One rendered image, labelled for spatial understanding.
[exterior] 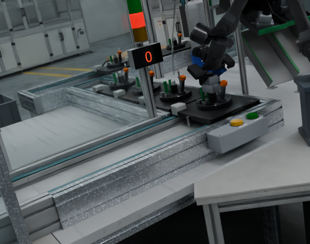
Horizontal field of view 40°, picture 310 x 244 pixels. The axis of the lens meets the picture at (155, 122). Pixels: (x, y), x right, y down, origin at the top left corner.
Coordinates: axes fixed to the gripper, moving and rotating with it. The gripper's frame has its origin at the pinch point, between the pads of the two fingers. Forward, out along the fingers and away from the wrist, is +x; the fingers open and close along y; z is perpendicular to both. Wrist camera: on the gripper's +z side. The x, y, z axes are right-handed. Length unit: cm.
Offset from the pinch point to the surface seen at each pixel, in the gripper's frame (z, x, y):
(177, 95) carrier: 10.7, 19.2, 2.0
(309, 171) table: -53, -11, 7
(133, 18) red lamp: 23.1, -15.8, 21.1
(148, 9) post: 98, 46, -44
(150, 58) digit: 13.1, -4.4, 18.3
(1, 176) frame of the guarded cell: -18, -14, 83
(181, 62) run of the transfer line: 83, 84, -68
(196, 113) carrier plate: -8.4, 7.8, 9.3
